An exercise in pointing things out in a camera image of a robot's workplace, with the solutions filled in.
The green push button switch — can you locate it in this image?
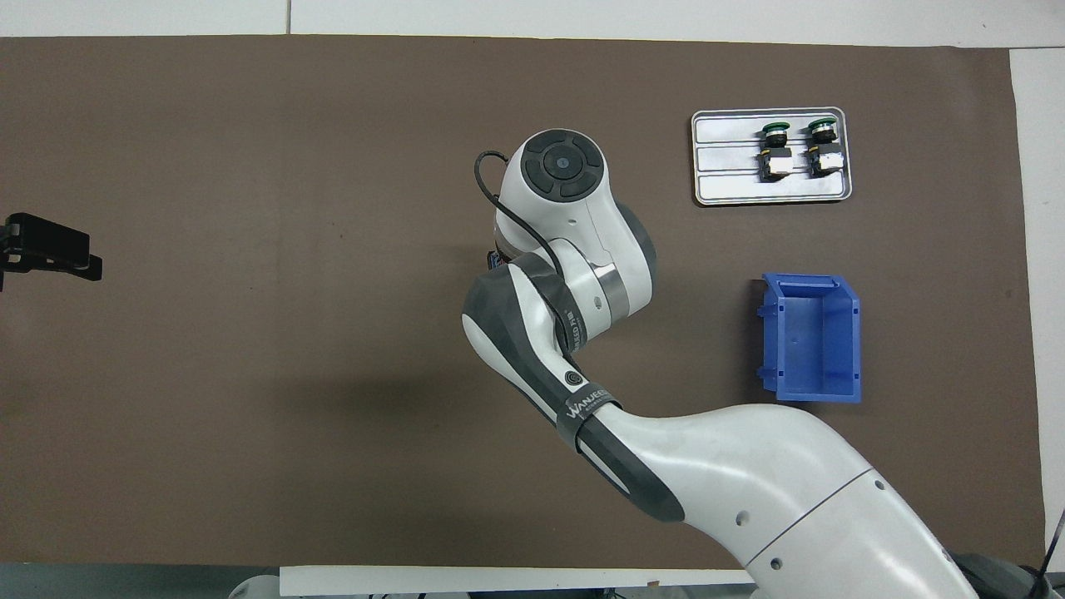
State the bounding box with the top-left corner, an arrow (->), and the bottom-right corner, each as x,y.
759,121 -> 793,181
807,118 -> 843,176

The blue plastic storage bin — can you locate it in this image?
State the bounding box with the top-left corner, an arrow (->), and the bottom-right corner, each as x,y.
756,273 -> 862,404

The white round object below table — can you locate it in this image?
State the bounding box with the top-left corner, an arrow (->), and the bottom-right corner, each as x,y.
229,572 -> 281,599

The brown table mat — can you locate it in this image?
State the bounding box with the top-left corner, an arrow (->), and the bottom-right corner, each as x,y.
0,35 -> 1047,572

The silver metal tray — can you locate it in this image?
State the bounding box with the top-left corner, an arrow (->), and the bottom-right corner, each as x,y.
691,107 -> 854,206

